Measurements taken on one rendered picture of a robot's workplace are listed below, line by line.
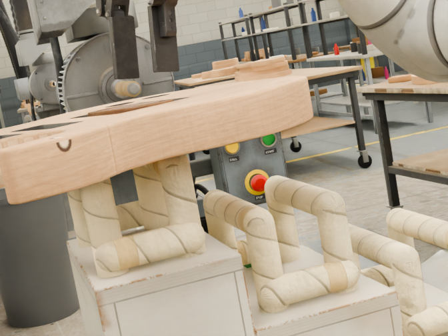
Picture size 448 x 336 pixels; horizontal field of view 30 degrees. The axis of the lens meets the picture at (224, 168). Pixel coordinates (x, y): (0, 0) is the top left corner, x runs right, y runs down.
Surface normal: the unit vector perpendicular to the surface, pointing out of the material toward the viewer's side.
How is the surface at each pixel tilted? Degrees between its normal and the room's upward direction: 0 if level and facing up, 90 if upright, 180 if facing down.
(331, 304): 0
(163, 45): 89
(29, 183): 90
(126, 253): 80
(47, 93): 96
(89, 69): 84
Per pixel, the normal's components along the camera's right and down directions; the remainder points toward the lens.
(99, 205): 0.14, 0.12
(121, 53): 0.64, -0.02
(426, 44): -0.63, 0.51
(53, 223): 0.85, -0.02
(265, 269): -0.16, 0.18
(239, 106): 0.45, 0.05
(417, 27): -0.68, 0.15
